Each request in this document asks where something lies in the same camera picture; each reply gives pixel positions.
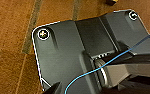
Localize blue cable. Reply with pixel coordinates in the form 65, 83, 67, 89
64, 29, 150, 94

